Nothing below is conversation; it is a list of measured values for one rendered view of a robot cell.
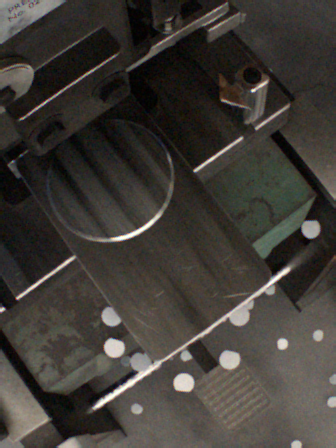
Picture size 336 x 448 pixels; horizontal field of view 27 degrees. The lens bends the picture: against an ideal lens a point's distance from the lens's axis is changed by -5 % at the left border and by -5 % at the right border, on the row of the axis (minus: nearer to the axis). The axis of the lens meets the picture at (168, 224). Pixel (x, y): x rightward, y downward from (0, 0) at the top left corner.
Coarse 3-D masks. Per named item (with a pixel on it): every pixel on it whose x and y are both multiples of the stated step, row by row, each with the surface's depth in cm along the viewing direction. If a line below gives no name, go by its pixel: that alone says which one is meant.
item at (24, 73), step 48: (0, 0) 42; (48, 0) 46; (96, 0) 50; (0, 48) 47; (48, 48) 52; (96, 48) 53; (0, 96) 50; (48, 96) 53; (96, 96) 57; (0, 144) 60; (48, 144) 56
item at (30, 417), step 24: (0, 336) 89; (0, 360) 81; (0, 384) 80; (24, 384) 80; (0, 408) 79; (24, 408) 79; (48, 408) 85; (72, 408) 105; (24, 432) 78; (48, 432) 81; (72, 432) 88; (96, 432) 107; (120, 432) 137
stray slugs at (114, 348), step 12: (312, 228) 83; (108, 312) 81; (240, 312) 81; (108, 324) 81; (240, 324) 80; (108, 348) 80; (120, 348) 80; (132, 360) 80; (144, 360) 80; (228, 360) 79; (180, 384) 79; (192, 384) 79
